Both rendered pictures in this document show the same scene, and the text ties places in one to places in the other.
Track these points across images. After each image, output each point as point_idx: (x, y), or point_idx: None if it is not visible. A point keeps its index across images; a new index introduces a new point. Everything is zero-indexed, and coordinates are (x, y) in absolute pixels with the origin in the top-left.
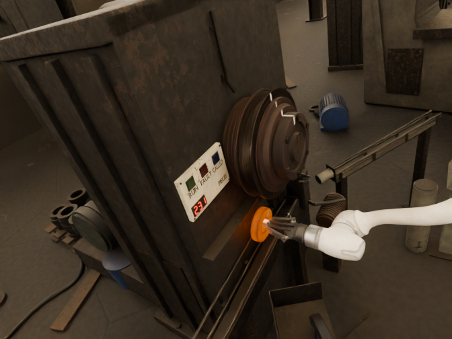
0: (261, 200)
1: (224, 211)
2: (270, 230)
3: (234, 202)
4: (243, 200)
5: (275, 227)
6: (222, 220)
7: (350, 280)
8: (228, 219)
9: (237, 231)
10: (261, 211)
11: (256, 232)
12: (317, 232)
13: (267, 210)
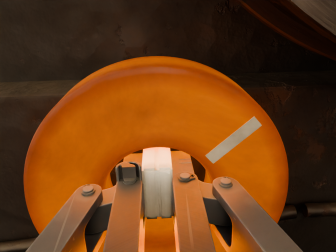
0: (314, 124)
1: (63, 4)
2: (57, 216)
3: (154, 22)
4: (223, 67)
5: (106, 240)
6: (36, 36)
7: None
8: (82, 68)
9: (40, 121)
10: (160, 63)
11: (25, 161)
12: None
13: (225, 109)
